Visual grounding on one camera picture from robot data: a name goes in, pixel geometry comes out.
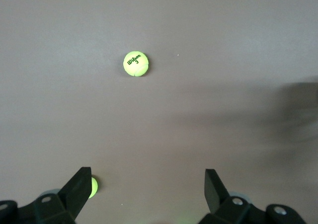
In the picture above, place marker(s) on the yellow tennis ball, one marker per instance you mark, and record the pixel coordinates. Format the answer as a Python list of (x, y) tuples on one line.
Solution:
[(136, 63), (94, 187)]

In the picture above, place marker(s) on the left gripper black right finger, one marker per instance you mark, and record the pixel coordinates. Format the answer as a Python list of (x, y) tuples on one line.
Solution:
[(231, 211)]

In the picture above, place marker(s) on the brown table cover mat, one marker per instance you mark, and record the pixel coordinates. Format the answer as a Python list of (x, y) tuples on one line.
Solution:
[(198, 35)]

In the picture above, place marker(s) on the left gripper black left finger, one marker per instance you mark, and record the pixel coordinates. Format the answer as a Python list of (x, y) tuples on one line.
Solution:
[(64, 206)]

